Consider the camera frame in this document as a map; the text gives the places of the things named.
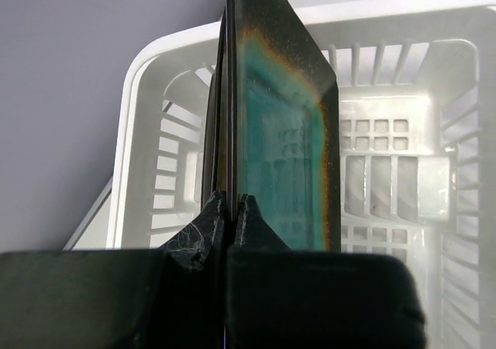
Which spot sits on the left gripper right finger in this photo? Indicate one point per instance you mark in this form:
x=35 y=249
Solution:
x=280 y=298

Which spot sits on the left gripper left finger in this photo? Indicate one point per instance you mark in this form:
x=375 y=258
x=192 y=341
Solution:
x=164 y=297

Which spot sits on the black square plate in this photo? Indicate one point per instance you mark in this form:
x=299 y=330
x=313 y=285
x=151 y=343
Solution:
x=215 y=164
x=282 y=124

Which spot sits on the white plastic dish rack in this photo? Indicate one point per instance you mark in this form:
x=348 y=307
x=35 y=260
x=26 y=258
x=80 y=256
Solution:
x=417 y=120

